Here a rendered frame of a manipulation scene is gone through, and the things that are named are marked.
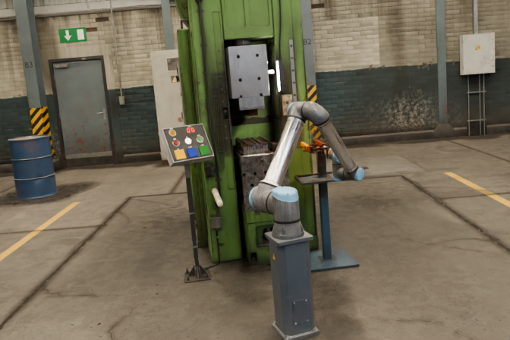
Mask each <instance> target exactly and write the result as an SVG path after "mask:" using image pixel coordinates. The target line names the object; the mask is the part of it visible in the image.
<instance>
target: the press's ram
mask: <svg viewBox="0 0 510 340"><path fill-rule="evenodd" d="M225 63H226V72H227V81H228V98H231V99H240V98H248V97H257V96H269V75H268V74H274V70H268V65H267V55H266V44H262V45H251V46H231V47H227V48H226V49H225Z"/></svg>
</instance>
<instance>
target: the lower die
mask: <svg viewBox="0 0 510 340"><path fill-rule="evenodd" d="M253 138H254V139H255V140H257V141H259V142H260V144H259V145H256V143H255V142H253V141H252V140H251V139H250V138H248V137H247V139H241V140H242V141H244V144H243V143H242V142H241V151H242V152H243V153H244V155H249V154H257V153H264V152H266V151H268V144H267V142H264V141H262V140H261V139H259V138H258V137H253ZM253 152H254V153H253Z"/></svg>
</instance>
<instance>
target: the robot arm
mask: <svg viewBox="0 0 510 340"><path fill-rule="evenodd" d="M287 116H288V120H287V122H286V124H285V127H284V130H283V132H282V135H281V137H280V140H279V143H278V146H277V147H276V150H275V153H274V156H273V158H272V161H271V163H270V166H269V169H268V171H267V173H266V177H265V179H264V180H262V181H260V183H259V186H257V187H254V188H253V189H252V190H251V192H250V195H249V203H250V205H251V207H252V208H253V209H255V210H256V211H258V212H262V213H268V214H271V215H274V222H275V223H274V226H273V229H272V236H273V237H274V238H276V239H279V240H292V239H296V238H300V237H302V236H304V228H303V226H302V224H301V221H300V210H299V199H298V198H299V196H298V191H297V190H296V189H295V188H293V187H282V182H283V180H284V177H285V174H286V172H287V170H288V166H289V164H290V161H291V158H292V156H293V153H294V150H295V147H296V146H297V143H298V140H299V137H300V135H301V132H302V129H303V127H304V125H305V122H306V120H309V121H311V122H312V123H313V125H314V126H316V127H318V128H319V130H320V131H321V133H322V135H323V136H324V137H325V139H326V141H327V143H328V146H323V150H324V153H325V154H326V155H325V156H326V158H327V159H331V160H332V176H333V179H334V180H335V181H346V180H352V181H361V180H362V179H363V178H364V170H363V169H362V168H359V167H358V166H357V163H355V161H354V160H353V158H352V156H351V154H350V153H349V152H348V149H347V148H346V146H345V145H344V143H343V141H342V139H341V138H340V136H339V135H338V133H337V131H336V129H335V128H334V126H333V125H332V122H331V121H330V120H329V119H330V115H329V113H328V112H327V111H326V110H325V109H324V108H323V107H322V106H321V105H319V104H317V103H315V102H293V103H291V104H290V105H289V106H288V108H287Z"/></svg>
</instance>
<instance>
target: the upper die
mask: <svg viewBox="0 0 510 340"><path fill-rule="evenodd" d="M232 103H233V108H235V109H237V110H249V109H264V108H265V106H264V96H257V97H248V98H240V99H232Z"/></svg>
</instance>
